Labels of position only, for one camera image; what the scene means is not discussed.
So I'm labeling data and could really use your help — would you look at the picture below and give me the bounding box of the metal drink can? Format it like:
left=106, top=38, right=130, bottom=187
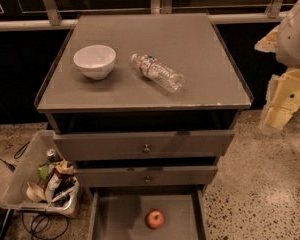
left=46, top=149, right=59, bottom=163

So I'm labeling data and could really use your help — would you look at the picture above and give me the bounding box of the bottom grey drawer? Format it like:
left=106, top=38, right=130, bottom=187
left=88, top=185, right=210, bottom=240

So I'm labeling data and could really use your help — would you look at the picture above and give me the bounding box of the middle grey drawer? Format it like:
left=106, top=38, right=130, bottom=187
left=76, top=166, right=218, bottom=187

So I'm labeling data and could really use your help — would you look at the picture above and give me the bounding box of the grey drawer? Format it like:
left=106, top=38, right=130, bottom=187
left=76, top=166, right=218, bottom=187
left=88, top=185, right=210, bottom=240
left=53, top=130, right=234, bottom=161

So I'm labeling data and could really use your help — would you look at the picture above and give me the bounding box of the white ceramic bowl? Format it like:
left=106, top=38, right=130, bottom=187
left=73, top=45, right=116, bottom=80

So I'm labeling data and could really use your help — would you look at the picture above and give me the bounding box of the coiled dark cable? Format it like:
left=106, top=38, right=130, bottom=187
left=21, top=210, right=70, bottom=240

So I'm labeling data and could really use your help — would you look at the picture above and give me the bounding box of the small white cup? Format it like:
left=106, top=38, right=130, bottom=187
left=26, top=181, right=46, bottom=202

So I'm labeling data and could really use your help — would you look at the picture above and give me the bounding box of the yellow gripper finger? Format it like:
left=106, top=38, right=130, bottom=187
left=259, top=68, right=300, bottom=131
left=254, top=26, right=279, bottom=53

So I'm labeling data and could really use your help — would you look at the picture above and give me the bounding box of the clear plastic water bottle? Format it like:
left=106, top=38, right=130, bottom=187
left=131, top=54, right=184, bottom=93

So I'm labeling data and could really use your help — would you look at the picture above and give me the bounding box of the crumpled snack bag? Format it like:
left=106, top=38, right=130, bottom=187
left=44, top=160, right=75, bottom=203

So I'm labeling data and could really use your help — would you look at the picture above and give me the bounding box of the translucent plastic bin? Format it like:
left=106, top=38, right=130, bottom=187
left=0, top=130, right=80, bottom=218

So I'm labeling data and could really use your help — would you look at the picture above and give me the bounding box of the metal window railing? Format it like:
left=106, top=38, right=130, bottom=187
left=0, top=0, right=287, bottom=32

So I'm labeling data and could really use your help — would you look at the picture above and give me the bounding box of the top grey drawer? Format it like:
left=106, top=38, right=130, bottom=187
left=53, top=130, right=234, bottom=161

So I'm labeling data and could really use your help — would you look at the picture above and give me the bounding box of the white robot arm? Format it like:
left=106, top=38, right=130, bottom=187
left=254, top=0, right=300, bottom=134

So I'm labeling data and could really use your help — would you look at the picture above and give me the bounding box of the red apple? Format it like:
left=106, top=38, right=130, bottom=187
left=146, top=209, right=165, bottom=229

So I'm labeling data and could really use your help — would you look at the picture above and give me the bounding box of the grey drawer cabinet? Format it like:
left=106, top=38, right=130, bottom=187
left=33, top=13, right=255, bottom=240

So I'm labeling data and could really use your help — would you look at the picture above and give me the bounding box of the green wrapper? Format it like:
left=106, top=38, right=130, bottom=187
left=38, top=164, right=50, bottom=182

